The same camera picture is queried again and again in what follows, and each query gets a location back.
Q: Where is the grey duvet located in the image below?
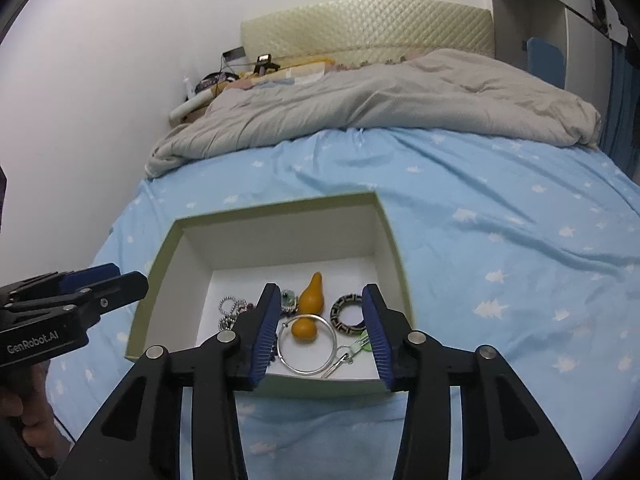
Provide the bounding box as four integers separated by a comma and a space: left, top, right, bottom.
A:
146, 49, 602, 179

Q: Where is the white cylindrical roll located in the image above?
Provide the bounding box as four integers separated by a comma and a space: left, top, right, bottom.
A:
169, 91, 222, 127

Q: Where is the green cardboard box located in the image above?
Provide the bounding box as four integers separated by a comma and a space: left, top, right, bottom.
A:
125, 191, 416, 401

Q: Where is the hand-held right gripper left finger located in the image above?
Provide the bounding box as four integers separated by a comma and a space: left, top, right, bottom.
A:
55, 282, 283, 480

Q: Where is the blue star-print bedsheet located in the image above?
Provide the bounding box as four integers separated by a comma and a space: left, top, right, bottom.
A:
42, 127, 640, 480

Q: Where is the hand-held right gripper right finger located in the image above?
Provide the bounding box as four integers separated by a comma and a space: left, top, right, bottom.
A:
361, 282, 583, 480

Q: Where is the blue curtain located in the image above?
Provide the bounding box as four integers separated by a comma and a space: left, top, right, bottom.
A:
600, 42, 640, 181

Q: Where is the black phone stand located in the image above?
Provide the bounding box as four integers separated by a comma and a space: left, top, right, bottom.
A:
252, 53, 280, 76

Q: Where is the cream quilted headboard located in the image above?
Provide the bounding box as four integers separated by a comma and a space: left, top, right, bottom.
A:
240, 0, 496, 64

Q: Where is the large silver ring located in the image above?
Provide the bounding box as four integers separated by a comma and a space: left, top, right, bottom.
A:
276, 313, 337, 376

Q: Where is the patterned pillow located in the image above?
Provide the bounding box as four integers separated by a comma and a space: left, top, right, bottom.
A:
232, 57, 341, 92

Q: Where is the black patterned bangle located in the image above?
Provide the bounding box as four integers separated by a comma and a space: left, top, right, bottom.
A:
330, 295, 370, 336

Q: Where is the white wardrobe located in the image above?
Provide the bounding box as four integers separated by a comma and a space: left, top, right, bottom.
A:
487, 0, 631, 126

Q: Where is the person's left hand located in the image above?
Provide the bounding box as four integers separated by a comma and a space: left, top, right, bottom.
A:
0, 362, 68, 461

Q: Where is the orange gourd pendant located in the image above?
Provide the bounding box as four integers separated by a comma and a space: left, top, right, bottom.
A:
291, 271, 329, 341

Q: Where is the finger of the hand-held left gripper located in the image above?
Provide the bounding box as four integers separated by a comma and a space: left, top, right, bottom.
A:
10, 271, 150, 330
0, 263, 122, 309

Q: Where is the blue chair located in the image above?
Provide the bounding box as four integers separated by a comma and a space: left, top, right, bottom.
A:
525, 36, 565, 89

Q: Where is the silver ball chain necklace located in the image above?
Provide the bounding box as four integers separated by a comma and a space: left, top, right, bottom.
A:
216, 296, 257, 332

